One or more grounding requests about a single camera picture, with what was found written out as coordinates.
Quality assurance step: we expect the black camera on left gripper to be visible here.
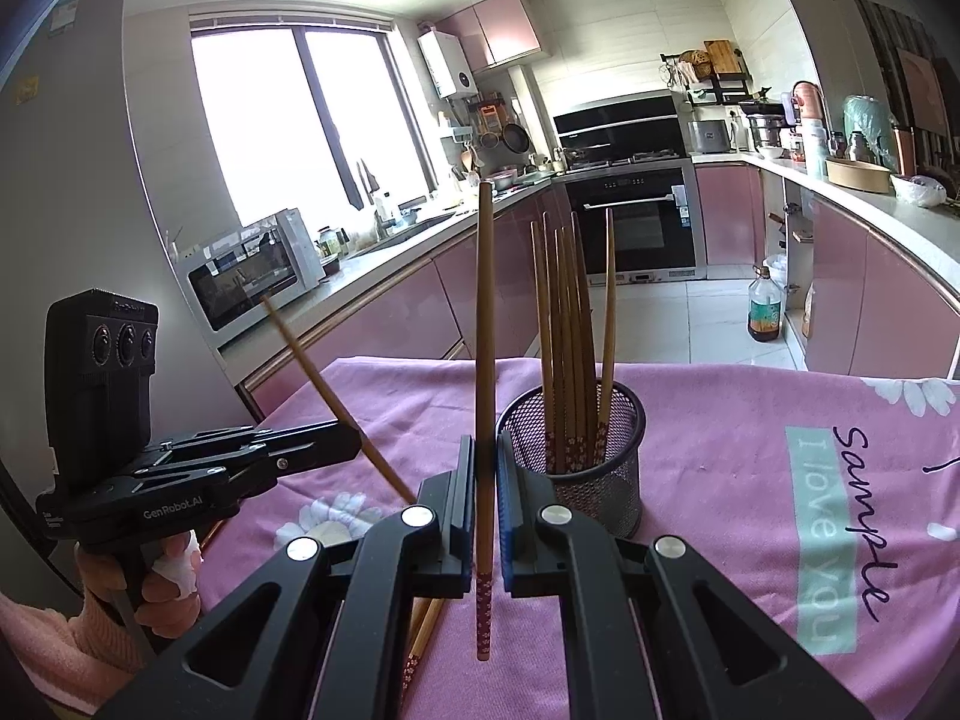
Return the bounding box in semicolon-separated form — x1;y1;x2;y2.
44;289;160;479

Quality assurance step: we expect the pink sleeve left forearm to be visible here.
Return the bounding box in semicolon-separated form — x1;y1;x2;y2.
2;557;146;718

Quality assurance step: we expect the white microwave oven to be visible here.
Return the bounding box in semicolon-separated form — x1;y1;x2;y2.
176;208;325;349

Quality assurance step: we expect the black mesh utensil cup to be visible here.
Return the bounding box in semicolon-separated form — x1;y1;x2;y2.
496;382;646;538

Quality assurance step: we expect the white water heater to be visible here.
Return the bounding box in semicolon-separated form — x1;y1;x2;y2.
418;29;478;99

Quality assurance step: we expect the green bag on counter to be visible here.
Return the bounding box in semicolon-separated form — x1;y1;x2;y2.
843;94;896;172

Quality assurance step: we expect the chopstick in cup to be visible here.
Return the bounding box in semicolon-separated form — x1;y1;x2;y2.
530;213;599;445

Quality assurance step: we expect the black built-in oven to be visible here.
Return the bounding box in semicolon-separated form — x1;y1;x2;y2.
563;160;706;286

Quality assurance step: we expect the black range hood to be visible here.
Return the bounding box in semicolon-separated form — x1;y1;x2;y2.
553;91;686;161

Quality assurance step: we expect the person's left hand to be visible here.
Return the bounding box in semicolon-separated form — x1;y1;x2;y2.
75;532;202;640

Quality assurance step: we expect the wooden chopstick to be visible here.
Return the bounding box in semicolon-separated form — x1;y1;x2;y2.
402;598;431;688
413;598;446;679
262;298;416;504
473;182;496;661

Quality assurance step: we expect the cooking oil bottle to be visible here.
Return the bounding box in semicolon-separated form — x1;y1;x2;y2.
747;265;782;343

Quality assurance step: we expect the pink floral tablecloth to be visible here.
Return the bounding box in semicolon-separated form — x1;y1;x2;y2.
199;358;958;718

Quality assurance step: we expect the black frying pan hanging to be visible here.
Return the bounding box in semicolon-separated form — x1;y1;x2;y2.
501;107;530;154

